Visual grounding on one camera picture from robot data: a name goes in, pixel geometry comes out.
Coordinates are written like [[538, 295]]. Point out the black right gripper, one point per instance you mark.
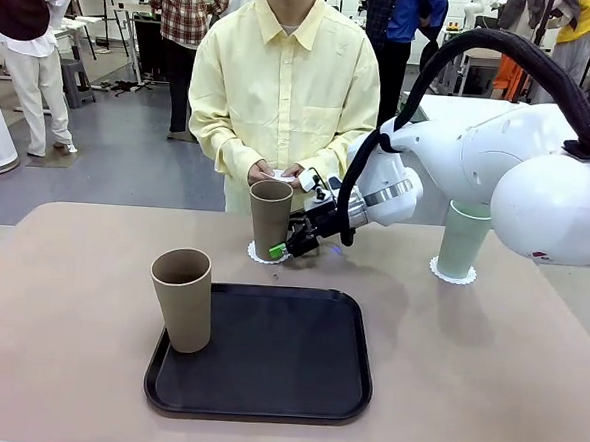
[[319, 227]]

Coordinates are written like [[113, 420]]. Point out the brown tall cup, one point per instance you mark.
[[184, 314], [267, 219]]

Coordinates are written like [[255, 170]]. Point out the white lace paper coaster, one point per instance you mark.
[[451, 280], [257, 259]]

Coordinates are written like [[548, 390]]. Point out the white paper coaster stack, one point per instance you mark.
[[280, 176]]

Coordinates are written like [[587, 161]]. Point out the pale green tall cup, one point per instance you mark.
[[461, 241]]

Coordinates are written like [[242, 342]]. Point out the person's right forearm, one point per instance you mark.
[[219, 151]]

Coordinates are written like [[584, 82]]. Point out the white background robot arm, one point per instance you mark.
[[470, 11]]

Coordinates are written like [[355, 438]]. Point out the person's left forearm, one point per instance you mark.
[[329, 153]]

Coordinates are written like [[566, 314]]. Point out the person's left hand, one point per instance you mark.
[[294, 172]]

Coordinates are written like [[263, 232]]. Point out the person's right hand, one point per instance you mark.
[[259, 173]]

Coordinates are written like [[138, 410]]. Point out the person in yellow shirt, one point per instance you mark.
[[282, 105]]

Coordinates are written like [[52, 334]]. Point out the black plastic tray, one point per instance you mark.
[[275, 375]]

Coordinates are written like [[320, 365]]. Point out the black cabinet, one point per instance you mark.
[[150, 52]]

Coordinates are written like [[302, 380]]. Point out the person in blue jacket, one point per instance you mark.
[[397, 17]]

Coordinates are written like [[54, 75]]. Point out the person in plaid shirt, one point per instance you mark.
[[188, 9]]

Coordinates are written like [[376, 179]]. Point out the grey plastic stool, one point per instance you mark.
[[78, 82]]

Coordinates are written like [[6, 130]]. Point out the person in orange trousers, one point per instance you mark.
[[512, 74]]

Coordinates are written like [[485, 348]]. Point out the white office desk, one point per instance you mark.
[[71, 27]]

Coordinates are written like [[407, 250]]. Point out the person in white trousers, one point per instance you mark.
[[29, 64]]

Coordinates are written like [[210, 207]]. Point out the black metal pole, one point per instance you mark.
[[543, 16]]

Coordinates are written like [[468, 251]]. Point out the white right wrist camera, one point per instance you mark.
[[307, 179]]

